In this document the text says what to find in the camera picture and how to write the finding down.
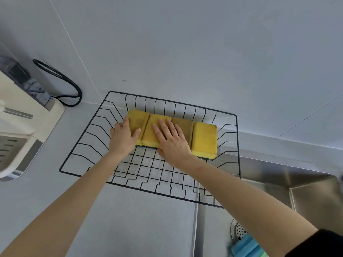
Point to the person's left thumb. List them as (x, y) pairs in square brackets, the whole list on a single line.
[(136, 135)]

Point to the person's right little finger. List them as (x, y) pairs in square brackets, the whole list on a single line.
[(181, 133)]

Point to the person's left forearm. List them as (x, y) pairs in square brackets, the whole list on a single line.
[(61, 211)]

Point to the black sleeve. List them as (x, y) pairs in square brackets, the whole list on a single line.
[(321, 244)]

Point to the person's left hand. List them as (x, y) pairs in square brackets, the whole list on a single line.
[(122, 143)]

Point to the person's right thumb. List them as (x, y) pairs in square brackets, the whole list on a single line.
[(160, 153)]

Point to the person's right middle finger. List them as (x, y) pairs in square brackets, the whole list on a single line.
[(164, 128)]

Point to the stainless steel sink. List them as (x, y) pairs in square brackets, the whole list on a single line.
[(308, 195)]

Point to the person's right forearm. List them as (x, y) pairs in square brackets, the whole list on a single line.
[(246, 208)]

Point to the yellow sponge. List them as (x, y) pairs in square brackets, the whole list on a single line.
[(138, 119), (205, 140), (186, 127), (150, 135)]

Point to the white kitchen appliance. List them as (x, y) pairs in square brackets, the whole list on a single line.
[(24, 123)]

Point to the blue ridged sponge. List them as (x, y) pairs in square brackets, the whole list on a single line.
[(248, 247)]

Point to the person's right hand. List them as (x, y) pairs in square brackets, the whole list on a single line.
[(175, 149)]

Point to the metal sink drain strainer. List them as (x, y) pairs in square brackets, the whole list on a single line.
[(238, 230)]

